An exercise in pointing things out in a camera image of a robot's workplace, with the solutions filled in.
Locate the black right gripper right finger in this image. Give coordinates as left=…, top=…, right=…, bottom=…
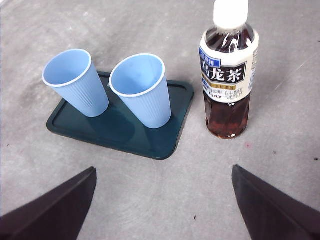
left=231, top=164, right=320, bottom=240

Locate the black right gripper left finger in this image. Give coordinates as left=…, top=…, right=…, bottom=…
left=0, top=166, right=97, bottom=240

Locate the dark oolong tea bottle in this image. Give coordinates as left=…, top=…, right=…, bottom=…
left=199, top=0, right=260, bottom=140

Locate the dark navy rectangular tray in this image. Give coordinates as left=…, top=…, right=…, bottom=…
left=46, top=71, right=195, bottom=161

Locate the blue ribbed plastic cup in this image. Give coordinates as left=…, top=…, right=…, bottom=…
left=108, top=53, right=172, bottom=130
left=41, top=48, right=110, bottom=118

